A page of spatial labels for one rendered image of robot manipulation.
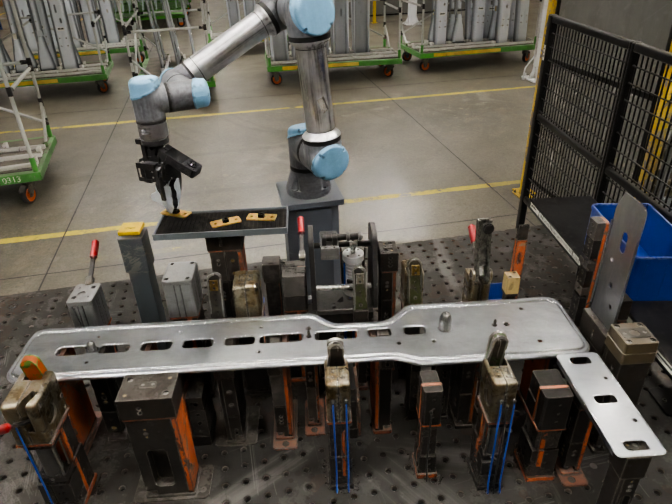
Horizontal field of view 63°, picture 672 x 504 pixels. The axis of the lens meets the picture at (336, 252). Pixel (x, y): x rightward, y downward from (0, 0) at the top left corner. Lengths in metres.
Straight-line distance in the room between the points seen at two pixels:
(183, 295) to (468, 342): 0.73
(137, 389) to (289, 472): 0.45
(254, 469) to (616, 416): 0.85
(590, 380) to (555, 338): 0.15
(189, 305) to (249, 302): 0.16
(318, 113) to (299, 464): 0.95
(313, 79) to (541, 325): 0.89
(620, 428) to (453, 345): 0.38
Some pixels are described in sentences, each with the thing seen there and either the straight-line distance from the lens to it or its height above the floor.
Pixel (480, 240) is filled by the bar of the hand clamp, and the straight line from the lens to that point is 1.46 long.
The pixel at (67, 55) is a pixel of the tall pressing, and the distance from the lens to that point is 8.78.
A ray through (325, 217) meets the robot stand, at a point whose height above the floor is 1.03.
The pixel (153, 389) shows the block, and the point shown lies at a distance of 1.27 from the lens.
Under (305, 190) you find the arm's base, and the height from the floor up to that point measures 1.13.
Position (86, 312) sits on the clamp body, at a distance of 1.57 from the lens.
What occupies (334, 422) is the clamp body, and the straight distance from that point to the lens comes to 1.25.
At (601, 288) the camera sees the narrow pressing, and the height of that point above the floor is 1.08.
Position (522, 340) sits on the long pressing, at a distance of 1.41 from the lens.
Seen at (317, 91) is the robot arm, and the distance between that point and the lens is 1.59.
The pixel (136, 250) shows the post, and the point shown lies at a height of 1.10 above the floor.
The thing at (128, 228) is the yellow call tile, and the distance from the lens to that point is 1.64.
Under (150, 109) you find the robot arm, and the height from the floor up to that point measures 1.49.
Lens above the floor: 1.87
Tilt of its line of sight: 31 degrees down
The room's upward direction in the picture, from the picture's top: 2 degrees counter-clockwise
